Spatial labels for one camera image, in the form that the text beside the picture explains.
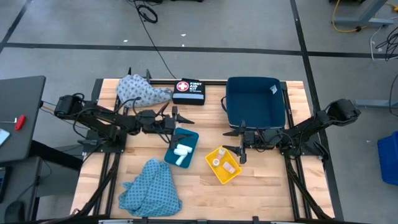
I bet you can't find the yellow plastic basket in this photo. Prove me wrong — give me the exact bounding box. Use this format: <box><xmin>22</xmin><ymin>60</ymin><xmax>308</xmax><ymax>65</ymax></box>
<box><xmin>204</xmin><ymin>144</ymin><xmax>243</xmax><ymax>185</ymax></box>

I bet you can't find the yellow cable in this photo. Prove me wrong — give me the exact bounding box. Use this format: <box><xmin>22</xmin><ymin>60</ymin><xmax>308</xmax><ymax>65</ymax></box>
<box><xmin>331</xmin><ymin>0</ymin><xmax>398</xmax><ymax>34</ymax></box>

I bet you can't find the black cable bundle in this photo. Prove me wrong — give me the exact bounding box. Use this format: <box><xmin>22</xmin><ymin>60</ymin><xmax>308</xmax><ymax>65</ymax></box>
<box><xmin>375</xmin><ymin>26</ymin><xmax>398</xmax><ymax>62</ymax></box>

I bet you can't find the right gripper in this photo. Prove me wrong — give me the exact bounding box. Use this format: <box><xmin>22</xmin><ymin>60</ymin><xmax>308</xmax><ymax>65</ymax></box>
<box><xmin>221</xmin><ymin>120</ymin><xmax>266</xmax><ymax>165</ymax></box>

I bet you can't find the teal tray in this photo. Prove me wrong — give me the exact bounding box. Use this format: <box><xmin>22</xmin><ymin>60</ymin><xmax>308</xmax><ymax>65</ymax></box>
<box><xmin>164</xmin><ymin>126</ymin><xmax>200</xmax><ymax>169</ymax></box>

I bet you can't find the grey low desk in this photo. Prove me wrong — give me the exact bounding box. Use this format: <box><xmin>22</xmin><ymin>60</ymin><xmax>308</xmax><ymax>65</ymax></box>
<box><xmin>0</xmin><ymin>155</ymin><xmax>52</xmax><ymax>224</ymax></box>

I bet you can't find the tan bandage roll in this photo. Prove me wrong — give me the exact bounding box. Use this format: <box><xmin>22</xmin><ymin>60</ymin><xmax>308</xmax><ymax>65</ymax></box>
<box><xmin>221</xmin><ymin>161</ymin><xmax>236</xmax><ymax>175</ymax></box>

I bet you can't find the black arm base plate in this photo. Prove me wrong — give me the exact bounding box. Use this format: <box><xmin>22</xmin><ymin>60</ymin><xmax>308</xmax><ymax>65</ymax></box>
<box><xmin>277</xmin><ymin>130</ymin><xmax>330</xmax><ymax>160</ymax></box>
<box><xmin>82</xmin><ymin>129</ymin><xmax>127</xmax><ymax>154</ymax></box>

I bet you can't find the black floor cable with coil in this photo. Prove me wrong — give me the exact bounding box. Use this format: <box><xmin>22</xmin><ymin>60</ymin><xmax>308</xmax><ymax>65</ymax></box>
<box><xmin>126</xmin><ymin>0</ymin><xmax>178</xmax><ymax>80</ymax></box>

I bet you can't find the red-handled screwdriver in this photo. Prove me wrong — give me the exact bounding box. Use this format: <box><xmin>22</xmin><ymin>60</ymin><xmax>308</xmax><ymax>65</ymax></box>
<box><xmin>0</xmin><ymin>114</ymin><xmax>26</xmax><ymax>131</ymax></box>

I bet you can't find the black first aid kit pouch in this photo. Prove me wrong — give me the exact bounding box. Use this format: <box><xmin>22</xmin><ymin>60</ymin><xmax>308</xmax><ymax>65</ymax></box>
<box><xmin>172</xmin><ymin>78</ymin><xmax>206</xmax><ymax>106</ymax></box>

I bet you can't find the grey desk foot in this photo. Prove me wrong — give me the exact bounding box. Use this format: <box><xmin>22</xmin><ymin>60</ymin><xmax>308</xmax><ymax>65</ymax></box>
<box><xmin>329</xmin><ymin>0</ymin><xmax>395</xmax><ymax>28</ymax></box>

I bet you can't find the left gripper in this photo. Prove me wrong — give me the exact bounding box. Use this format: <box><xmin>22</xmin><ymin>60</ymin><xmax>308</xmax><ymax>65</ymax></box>
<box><xmin>159</xmin><ymin>105</ymin><xmax>195</xmax><ymax>150</ymax></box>

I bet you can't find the white cable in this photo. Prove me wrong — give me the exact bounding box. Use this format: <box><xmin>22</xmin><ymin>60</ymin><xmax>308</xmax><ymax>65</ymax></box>
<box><xmin>369</xmin><ymin>17</ymin><xmax>398</xmax><ymax>62</ymax></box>

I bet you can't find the grey metal bar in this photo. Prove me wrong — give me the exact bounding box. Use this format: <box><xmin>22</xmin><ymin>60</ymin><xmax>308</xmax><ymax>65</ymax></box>
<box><xmin>355</xmin><ymin>98</ymin><xmax>398</xmax><ymax>110</ymax></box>

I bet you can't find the smartphone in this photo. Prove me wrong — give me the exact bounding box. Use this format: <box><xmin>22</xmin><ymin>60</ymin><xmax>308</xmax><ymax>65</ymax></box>
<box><xmin>0</xmin><ymin>128</ymin><xmax>11</xmax><ymax>147</ymax></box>

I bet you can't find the grey patterned cloth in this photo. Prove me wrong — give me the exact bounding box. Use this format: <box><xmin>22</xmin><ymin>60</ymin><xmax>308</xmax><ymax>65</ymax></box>
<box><xmin>116</xmin><ymin>73</ymin><xmax>174</xmax><ymax>108</ymax></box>

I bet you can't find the blue plastic bin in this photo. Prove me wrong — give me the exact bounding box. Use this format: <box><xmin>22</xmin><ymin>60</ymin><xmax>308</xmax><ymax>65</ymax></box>
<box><xmin>377</xmin><ymin>130</ymin><xmax>398</xmax><ymax>187</ymax></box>

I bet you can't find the black computer mouse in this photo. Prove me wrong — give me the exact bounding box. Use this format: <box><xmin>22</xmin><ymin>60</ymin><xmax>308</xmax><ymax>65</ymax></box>
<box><xmin>4</xmin><ymin>200</ymin><xmax>25</xmax><ymax>223</ymax></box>

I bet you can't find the navy fabric bin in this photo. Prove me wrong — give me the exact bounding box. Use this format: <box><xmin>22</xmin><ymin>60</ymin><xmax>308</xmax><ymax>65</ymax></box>
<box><xmin>220</xmin><ymin>76</ymin><xmax>287</xmax><ymax>131</ymax></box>

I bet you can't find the blue patterned cloth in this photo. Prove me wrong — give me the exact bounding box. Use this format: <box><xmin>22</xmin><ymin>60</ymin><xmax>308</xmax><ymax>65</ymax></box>
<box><xmin>118</xmin><ymin>158</ymin><xmax>183</xmax><ymax>218</ymax></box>

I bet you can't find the black desk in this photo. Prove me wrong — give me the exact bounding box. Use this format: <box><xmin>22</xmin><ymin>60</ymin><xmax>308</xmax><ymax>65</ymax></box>
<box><xmin>0</xmin><ymin>75</ymin><xmax>47</xmax><ymax>164</ymax></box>

